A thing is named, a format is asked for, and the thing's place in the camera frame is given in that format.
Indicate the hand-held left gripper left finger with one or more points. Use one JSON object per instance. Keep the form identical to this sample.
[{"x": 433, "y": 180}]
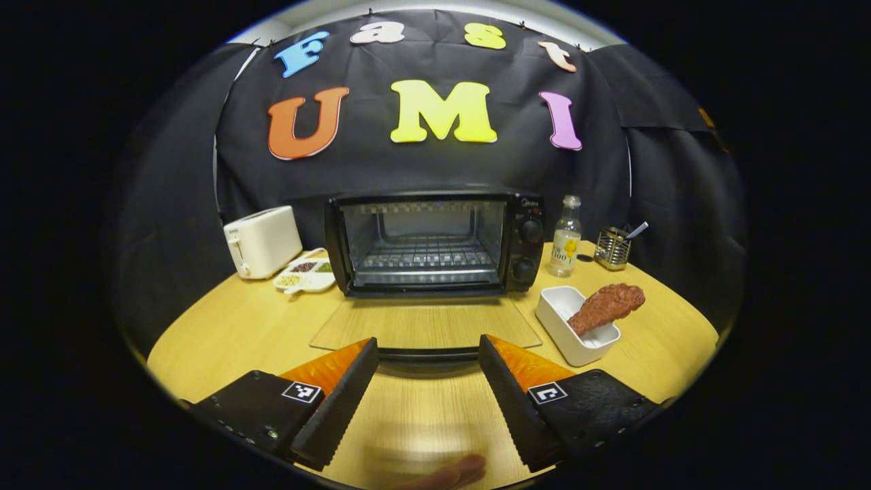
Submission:
[{"x": 340, "y": 401}]

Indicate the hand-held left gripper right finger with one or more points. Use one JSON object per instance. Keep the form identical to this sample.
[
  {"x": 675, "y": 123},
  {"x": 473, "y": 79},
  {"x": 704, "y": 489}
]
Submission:
[{"x": 510, "y": 401}]

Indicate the brown chicken drumstick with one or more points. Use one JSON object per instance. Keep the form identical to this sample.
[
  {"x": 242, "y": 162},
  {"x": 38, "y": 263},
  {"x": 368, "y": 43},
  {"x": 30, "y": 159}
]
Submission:
[{"x": 609, "y": 305}]

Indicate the black electric oven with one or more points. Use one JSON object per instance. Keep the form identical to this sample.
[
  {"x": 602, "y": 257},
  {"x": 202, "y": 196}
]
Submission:
[{"x": 522, "y": 262}]

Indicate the white rectangular dish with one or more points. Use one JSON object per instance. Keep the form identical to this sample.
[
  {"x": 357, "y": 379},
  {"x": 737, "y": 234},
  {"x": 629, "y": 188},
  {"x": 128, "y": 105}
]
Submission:
[{"x": 565, "y": 327}]

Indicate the white divided spice dish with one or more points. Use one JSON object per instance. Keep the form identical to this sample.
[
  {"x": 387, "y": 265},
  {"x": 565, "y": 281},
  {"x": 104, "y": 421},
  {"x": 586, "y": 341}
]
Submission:
[{"x": 306, "y": 279}]

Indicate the clear glass bottle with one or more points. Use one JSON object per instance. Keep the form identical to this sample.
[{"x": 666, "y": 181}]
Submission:
[{"x": 565, "y": 248}]

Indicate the white toaster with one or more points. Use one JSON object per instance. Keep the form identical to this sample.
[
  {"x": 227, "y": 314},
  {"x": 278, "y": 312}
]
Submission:
[{"x": 269, "y": 238}]

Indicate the metal utensil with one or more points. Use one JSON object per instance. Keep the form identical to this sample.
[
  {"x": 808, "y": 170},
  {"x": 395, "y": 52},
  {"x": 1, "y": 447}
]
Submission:
[{"x": 638, "y": 230}]

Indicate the black backdrop cloth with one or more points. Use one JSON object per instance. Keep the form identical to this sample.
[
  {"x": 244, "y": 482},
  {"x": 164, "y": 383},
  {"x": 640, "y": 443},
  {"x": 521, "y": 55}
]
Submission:
[{"x": 408, "y": 167}]

